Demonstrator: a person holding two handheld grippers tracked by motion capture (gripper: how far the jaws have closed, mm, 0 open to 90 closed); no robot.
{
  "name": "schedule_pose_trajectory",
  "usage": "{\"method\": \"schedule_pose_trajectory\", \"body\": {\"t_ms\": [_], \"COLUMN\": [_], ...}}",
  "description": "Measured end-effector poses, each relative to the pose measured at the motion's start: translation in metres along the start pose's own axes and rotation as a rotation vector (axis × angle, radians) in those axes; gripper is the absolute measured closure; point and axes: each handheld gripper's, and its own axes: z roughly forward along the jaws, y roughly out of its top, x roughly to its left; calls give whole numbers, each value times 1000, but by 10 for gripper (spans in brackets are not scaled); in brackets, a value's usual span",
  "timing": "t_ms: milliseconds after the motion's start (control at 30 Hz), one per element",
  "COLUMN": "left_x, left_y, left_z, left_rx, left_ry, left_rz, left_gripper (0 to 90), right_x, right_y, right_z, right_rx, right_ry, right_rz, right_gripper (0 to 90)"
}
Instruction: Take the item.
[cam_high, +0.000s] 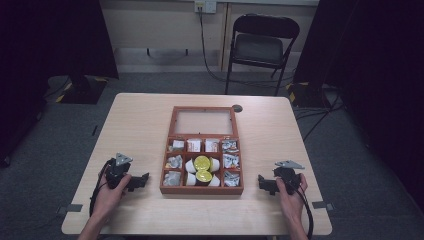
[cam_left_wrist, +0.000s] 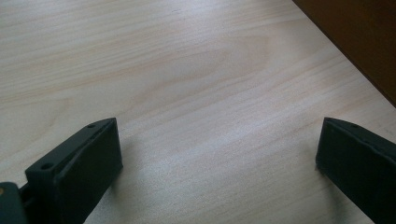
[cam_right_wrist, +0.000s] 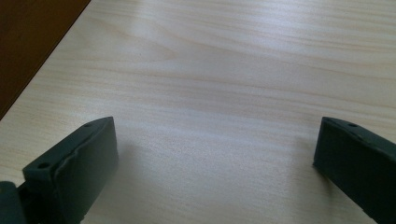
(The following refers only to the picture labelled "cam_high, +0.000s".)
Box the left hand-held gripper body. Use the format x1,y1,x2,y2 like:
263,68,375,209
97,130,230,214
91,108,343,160
105,152,133,190

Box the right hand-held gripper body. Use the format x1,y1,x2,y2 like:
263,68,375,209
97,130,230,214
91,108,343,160
273,159,305,196

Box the person's right hand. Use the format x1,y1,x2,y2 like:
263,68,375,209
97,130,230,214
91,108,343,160
275,173,309,221

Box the person's left hand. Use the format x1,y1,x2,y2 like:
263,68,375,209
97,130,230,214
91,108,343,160
94,173,133,221

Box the silver printed packet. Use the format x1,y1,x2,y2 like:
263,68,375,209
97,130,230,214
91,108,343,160
223,170,241,188
222,153,241,170
221,139,240,154

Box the grey tape marker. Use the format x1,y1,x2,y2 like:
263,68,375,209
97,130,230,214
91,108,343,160
311,200,335,212
56,203,84,216

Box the grey and white packet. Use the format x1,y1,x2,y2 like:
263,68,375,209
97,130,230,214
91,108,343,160
168,139,186,153

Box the wooden compartment box with lid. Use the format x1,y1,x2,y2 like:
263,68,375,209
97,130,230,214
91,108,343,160
159,105,245,196

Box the yellow-lid black coffee capsule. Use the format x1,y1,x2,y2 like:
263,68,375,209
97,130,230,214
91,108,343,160
194,169,214,187

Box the white and red packet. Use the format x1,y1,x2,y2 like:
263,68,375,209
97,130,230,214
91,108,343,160
204,138,220,153
186,138,202,153

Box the black stand base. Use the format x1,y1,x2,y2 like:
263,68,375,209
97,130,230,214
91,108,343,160
55,75,110,105
285,81,338,109

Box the black folding chair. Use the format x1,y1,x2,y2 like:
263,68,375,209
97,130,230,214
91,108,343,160
224,13,301,97

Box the black curtain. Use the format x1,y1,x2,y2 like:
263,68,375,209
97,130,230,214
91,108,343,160
293,0,424,204
0,0,120,168

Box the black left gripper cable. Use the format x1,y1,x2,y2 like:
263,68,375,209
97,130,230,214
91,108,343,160
88,159,115,218

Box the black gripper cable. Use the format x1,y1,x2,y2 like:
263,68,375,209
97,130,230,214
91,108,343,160
88,159,115,218
295,184,315,240

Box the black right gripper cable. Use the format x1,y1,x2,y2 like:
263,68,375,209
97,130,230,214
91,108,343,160
295,184,315,240

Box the black floor cables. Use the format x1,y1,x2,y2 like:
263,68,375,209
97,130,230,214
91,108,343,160
293,94,346,143

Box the white wall outlet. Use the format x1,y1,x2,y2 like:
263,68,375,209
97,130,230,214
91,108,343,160
194,0,218,15

